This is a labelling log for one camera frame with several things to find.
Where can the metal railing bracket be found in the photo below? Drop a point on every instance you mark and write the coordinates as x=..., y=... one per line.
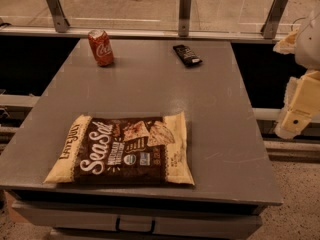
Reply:
x=270, y=27
x=60, y=21
x=184, y=17

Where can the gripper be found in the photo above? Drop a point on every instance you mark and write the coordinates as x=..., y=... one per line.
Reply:
x=308, y=45

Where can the red cola can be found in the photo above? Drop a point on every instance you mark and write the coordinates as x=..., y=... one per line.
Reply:
x=101, y=47

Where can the grey drawer with black handle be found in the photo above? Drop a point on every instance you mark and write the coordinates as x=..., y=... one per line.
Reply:
x=92, y=222

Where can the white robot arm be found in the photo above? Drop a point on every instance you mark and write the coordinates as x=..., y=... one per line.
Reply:
x=304, y=43

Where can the right metal railing bracket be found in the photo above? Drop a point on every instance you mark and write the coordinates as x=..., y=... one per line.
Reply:
x=270, y=27

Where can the brown sea salt chip bag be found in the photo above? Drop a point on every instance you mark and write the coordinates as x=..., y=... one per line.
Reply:
x=150, y=150

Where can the left metal railing bracket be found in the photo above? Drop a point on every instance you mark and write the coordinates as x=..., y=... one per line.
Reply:
x=60, y=21

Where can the middle metal railing bracket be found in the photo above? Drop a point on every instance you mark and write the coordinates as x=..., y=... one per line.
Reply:
x=184, y=17

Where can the black snack bar wrapper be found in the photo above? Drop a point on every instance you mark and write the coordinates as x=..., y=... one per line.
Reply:
x=186, y=55

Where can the horizontal metal rail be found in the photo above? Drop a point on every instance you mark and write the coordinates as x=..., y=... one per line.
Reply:
x=74, y=32

